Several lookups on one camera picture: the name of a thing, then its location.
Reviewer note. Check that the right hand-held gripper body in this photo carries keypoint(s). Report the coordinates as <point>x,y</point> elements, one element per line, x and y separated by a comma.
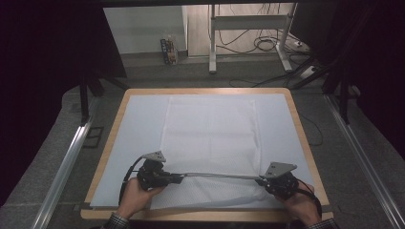
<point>281,186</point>

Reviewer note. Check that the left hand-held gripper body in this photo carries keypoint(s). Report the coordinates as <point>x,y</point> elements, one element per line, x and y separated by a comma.
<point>153,175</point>

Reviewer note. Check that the white cloth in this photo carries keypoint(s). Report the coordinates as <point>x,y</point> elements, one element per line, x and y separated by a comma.
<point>210,133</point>

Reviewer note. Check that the person's right hand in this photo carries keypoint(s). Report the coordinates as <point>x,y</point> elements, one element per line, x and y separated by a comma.
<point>301,206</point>

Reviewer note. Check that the person's left hand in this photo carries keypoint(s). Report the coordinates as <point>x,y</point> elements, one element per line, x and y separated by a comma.
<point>137,198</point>

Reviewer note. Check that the pale blue table mat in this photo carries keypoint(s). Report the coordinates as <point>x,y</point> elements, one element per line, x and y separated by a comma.
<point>140,127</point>

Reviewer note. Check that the wooden table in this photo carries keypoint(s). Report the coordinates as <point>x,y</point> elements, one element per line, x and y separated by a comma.
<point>305,136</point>

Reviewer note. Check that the black metal stand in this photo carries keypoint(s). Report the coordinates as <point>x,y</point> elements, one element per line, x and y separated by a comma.
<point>344,101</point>
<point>84,101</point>

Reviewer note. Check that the white power strip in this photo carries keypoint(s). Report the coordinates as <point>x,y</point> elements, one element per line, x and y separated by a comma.
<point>309,71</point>

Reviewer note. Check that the small carton with bottles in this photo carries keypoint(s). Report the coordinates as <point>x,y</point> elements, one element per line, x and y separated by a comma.
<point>169,51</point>

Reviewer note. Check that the dark curtain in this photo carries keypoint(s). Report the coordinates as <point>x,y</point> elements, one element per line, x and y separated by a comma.
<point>38,79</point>
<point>375,63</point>

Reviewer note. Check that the black flat floor frame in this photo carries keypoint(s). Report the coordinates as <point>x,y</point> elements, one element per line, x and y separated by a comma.
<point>94,136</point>

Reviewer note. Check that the aluminium rail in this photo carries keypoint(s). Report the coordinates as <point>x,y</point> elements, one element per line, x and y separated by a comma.
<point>363,159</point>
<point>63,171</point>

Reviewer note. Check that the white desk frame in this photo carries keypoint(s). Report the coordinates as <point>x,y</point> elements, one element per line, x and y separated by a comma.
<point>248,22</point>

